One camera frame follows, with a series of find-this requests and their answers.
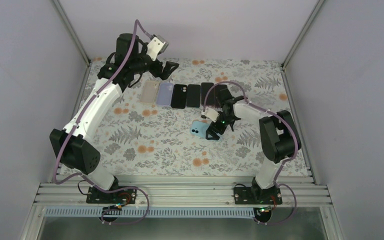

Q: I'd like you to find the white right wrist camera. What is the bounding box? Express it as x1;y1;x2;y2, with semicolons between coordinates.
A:
201;107;220;123

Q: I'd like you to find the magenta smartphone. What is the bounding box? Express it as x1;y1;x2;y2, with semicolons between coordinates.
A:
200;82;215;106

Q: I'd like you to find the light blue phone case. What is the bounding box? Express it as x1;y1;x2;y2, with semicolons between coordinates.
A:
189;120;222;141

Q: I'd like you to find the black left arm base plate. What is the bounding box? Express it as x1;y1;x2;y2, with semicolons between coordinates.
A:
86;187;137;205

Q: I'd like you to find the aluminium corner frame post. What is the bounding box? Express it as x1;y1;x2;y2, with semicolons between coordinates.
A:
281;0;326;71
50;0;91;66

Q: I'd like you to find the pink smartphone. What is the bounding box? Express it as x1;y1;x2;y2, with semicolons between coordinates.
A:
214;84;229;108

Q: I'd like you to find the slotted grey cable duct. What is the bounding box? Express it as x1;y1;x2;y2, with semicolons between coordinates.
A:
43;206;255;219

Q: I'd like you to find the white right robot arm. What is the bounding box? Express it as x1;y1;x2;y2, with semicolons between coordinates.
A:
201;89;301;204

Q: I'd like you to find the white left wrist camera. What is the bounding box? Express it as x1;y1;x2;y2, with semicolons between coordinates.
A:
146;35;169;61

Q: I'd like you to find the aluminium corner frame post left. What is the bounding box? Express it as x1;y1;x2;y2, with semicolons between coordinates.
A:
50;0;91;66

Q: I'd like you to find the dark teal smartphone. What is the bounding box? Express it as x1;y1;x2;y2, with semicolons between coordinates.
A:
186;84;201;108

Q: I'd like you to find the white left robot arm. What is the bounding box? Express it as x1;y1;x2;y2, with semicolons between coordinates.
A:
49;33;179;203

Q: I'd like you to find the floral patterned table mat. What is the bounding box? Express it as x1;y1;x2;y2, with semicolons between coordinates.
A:
59;56;314;178

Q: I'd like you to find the beige phone case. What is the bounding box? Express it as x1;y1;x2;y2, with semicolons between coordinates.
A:
139;80;160;104

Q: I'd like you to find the lilac phone case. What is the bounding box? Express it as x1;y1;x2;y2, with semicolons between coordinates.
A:
155;82;174;107

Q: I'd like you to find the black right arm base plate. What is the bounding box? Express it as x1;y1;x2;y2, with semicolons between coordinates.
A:
233;185;283;205

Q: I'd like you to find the black phone case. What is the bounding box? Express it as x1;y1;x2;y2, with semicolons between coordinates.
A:
170;84;188;109

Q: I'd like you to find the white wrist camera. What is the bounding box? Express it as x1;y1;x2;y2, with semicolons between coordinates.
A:
201;107;220;123
146;35;169;61

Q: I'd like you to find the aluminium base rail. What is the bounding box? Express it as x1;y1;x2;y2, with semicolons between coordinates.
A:
33;175;333;207

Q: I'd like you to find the aluminium corner frame post right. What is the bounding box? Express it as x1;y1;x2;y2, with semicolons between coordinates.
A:
281;0;326;71

